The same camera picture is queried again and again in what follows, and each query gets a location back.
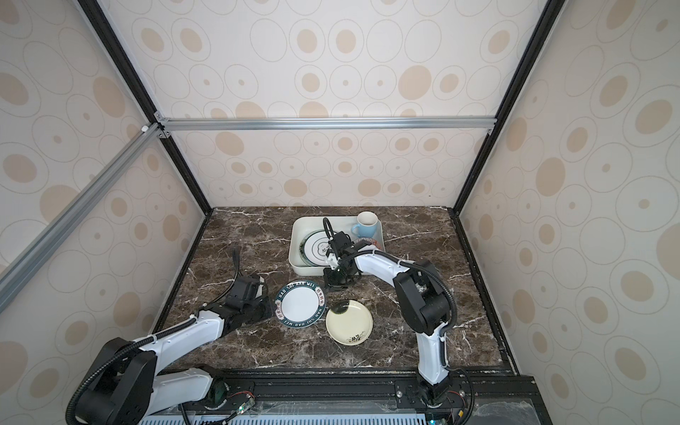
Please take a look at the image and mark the blue mug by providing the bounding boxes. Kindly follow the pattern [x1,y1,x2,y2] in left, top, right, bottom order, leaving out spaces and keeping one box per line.
[351,211,380,238]

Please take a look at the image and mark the black corner frame post left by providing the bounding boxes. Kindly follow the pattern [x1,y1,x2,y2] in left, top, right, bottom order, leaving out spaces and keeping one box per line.
[76,0,214,216]

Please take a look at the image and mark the white plastic bin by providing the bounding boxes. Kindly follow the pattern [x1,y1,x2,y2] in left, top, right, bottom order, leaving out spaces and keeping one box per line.
[288,215,384,276]

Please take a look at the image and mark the aluminium rail back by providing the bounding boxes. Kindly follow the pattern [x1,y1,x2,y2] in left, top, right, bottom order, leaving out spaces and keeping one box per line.
[160,116,497,131]

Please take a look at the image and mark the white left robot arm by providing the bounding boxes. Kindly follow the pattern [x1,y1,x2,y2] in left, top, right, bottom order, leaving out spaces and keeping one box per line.
[65,274,272,424]

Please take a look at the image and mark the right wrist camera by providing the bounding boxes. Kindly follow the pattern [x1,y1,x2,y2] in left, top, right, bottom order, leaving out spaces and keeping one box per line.
[326,231,353,270]

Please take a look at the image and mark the white ringed plate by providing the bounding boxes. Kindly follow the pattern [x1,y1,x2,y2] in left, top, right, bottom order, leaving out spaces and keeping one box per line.
[299,230,329,267]

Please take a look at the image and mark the aluminium rail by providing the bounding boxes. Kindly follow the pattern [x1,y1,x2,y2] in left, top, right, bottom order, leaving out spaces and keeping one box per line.
[1,123,160,310]
[160,116,497,131]

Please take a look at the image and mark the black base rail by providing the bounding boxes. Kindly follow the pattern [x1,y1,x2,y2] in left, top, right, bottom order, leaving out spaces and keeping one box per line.
[145,368,551,424]

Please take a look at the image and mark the cream yellow small plate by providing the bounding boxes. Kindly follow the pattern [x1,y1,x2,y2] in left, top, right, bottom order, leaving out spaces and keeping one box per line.
[326,300,374,346]

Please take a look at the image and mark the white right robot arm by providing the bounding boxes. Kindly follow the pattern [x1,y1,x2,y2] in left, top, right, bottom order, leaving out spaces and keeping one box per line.
[323,234,458,407]

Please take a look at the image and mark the black corner frame post right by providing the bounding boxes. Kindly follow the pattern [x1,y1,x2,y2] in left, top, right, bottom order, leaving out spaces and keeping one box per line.
[452,0,565,214]

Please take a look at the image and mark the aluminium rail left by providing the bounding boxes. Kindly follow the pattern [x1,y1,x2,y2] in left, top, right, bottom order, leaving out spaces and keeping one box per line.
[1,123,160,310]

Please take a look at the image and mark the black corner frame post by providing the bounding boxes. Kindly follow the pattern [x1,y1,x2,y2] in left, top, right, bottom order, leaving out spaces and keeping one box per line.
[452,0,565,214]
[76,0,214,216]

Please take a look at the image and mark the green rimmed white plate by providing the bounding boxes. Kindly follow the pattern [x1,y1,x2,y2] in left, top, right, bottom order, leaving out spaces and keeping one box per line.
[274,280,327,329]

